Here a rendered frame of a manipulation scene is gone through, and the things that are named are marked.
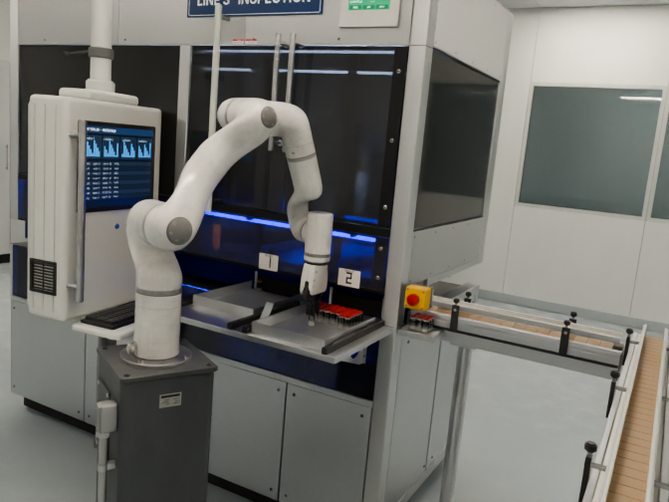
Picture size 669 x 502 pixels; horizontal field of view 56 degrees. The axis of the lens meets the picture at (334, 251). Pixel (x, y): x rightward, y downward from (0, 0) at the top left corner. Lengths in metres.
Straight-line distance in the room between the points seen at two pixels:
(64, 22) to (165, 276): 1.70
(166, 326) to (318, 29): 1.14
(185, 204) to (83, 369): 1.67
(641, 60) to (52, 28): 5.07
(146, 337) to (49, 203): 0.73
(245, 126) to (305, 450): 1.28
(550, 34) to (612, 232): 2.01
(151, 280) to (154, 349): 0.18
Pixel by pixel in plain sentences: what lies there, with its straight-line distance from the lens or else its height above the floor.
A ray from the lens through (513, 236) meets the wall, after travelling 6.70.
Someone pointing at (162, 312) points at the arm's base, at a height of 1.00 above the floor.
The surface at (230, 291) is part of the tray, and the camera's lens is 2.40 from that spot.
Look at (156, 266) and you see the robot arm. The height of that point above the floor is 1.12.
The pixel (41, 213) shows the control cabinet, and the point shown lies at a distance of 2.31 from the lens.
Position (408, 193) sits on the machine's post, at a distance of 2.06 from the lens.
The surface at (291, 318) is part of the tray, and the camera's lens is 2.14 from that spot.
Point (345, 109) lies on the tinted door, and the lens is 2.18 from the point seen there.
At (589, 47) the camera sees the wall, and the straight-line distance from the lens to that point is 6.67.
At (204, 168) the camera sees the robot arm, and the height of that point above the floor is 1.38.
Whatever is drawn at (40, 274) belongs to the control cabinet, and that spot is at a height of 0.95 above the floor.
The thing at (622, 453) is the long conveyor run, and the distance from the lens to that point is 1.39.
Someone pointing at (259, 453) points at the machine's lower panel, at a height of 0.26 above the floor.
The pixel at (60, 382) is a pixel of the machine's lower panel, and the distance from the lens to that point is 3.33.
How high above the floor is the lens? 1.47
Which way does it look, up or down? 10 degrees down
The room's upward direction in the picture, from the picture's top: 5 degrees clockwise
